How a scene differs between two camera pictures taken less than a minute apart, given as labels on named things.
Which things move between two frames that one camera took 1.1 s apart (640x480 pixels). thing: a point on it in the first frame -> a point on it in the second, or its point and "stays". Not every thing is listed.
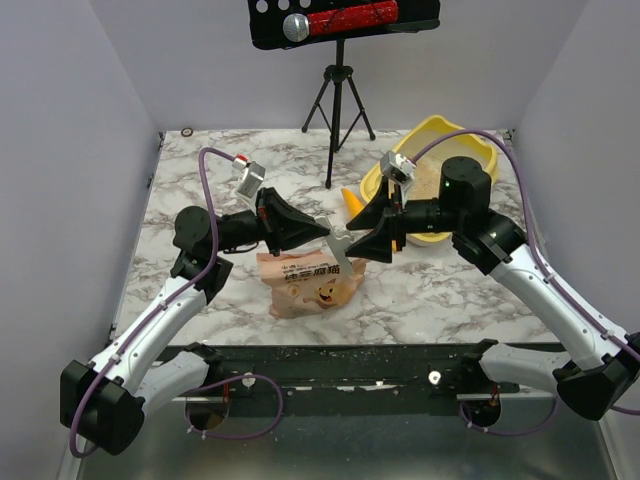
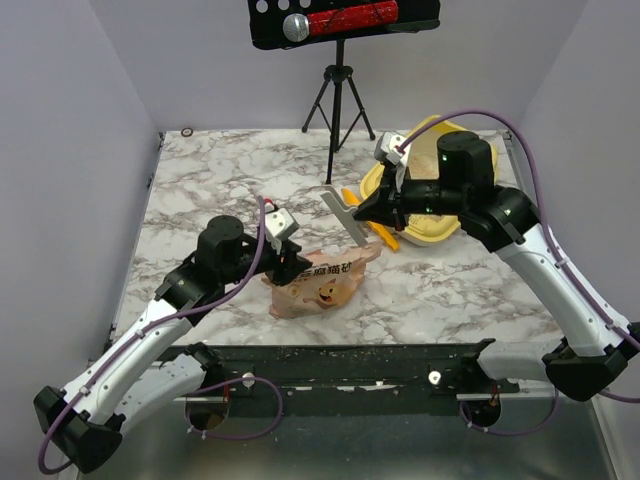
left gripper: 272,208 -> 297,266
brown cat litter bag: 300,282 stays
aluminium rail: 199,399 stays
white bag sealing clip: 339,243 -> 346,214
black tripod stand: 339,101 stays
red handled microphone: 300,26 stays
